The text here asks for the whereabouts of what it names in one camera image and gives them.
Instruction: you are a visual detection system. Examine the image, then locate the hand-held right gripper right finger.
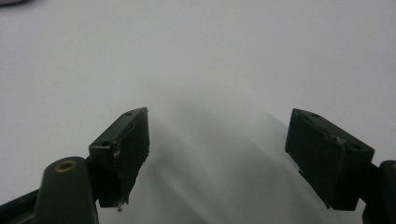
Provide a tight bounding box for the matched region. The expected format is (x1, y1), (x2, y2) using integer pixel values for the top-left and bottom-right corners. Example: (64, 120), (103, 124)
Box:
(284, 107), (375, 211)

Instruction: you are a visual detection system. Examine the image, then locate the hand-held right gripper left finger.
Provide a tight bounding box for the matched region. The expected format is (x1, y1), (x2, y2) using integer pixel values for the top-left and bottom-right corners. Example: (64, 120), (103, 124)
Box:
(85, 106), (151, 213)

